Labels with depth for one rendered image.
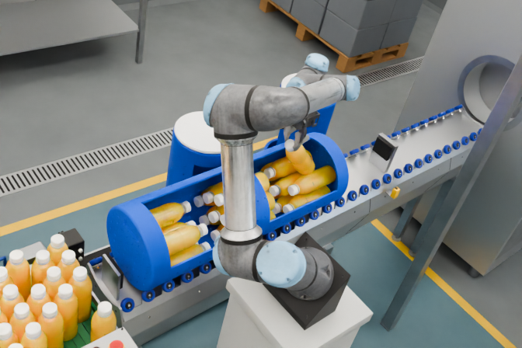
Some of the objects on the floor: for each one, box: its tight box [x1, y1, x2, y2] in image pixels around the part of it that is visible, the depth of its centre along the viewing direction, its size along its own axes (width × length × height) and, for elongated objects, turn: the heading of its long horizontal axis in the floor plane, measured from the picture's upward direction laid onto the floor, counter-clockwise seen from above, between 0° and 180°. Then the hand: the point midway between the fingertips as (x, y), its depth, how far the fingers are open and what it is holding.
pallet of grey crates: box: [259, 0, 440, 73], centre depth 546 cm, size 120×80×119 cm
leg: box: [409, 176, 457, 257], centre depth 355 cm, size 6×6×63 cm
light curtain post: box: [380, 54, 522, 332], centre depth 277 cm, size 6×6×170 cm
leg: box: [392, 193, 423, 242], centre depth 362 cm, size 6×6×63 cm
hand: (290, 144), depth 218 cm, fingers closed on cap, 4 cm apart
